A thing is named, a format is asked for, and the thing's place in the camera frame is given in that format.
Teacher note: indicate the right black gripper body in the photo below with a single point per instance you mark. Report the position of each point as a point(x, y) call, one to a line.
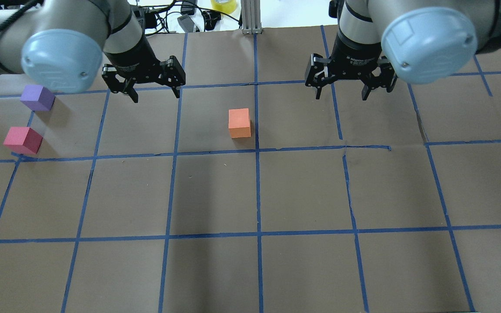
point(357, 58)

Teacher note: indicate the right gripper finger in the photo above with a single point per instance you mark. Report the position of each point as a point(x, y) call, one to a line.
point(318, 90)
point(367, 89)

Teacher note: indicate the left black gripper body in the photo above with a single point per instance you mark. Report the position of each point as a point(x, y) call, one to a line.
point(134, 58)

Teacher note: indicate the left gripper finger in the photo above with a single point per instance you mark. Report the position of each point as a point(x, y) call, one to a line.
point(128, 89)
point(176, 88)

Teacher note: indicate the orange foam block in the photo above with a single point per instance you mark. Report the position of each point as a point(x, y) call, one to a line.
point(239, 123)

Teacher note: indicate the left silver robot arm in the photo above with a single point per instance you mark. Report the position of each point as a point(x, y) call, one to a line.
point(64, 45)

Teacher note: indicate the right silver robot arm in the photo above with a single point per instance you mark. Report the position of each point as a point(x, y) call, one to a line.
point(419, 41)

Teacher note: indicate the purple foam block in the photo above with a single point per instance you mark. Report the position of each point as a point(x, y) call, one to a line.
point(37, 97)

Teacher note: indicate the yellow tape roll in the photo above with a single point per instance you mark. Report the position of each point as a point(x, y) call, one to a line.
point(224, 6)

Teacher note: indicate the pink foam block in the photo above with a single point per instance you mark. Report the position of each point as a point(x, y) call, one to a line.
point(23, 140)

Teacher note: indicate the aluminium frame post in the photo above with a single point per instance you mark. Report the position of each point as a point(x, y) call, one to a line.
point(251, 16)

